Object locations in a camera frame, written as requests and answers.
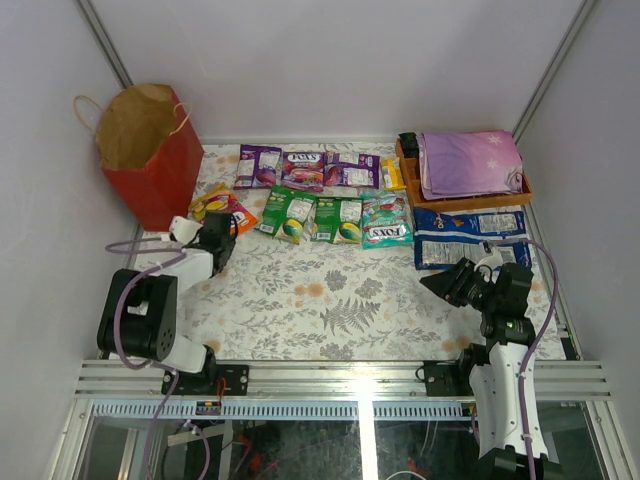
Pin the purple folded cloth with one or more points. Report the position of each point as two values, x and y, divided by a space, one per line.
459 165

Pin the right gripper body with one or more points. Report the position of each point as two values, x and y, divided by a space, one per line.
482 295

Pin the red paper bag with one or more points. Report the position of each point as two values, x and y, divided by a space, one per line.
149 151

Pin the green yellow snack bag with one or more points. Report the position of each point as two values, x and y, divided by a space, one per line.
338 220

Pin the purple snack packet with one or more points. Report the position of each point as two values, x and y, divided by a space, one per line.
257 167
351 169

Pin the aluminium rail frame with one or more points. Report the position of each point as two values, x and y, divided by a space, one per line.
314 389

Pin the colourful snack packet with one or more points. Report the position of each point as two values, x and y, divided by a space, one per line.
303 170

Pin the green white snack packet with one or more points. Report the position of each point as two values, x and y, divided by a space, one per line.
385 221

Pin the blue chips bag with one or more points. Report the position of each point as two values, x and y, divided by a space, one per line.
441 240

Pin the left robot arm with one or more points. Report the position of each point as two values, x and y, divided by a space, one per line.
139 319

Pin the black items in tray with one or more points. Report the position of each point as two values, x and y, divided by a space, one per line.
409 145

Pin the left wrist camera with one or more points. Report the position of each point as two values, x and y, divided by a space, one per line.
182 230

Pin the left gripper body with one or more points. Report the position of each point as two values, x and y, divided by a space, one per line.
223 242

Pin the floral table mat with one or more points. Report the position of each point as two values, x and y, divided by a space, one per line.
277 300

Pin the orange Fox's candy bag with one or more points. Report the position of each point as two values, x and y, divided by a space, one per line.
222 200

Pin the yellow snack packet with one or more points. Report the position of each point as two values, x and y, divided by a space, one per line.
391 174

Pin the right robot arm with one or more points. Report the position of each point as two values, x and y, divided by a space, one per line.
499 373

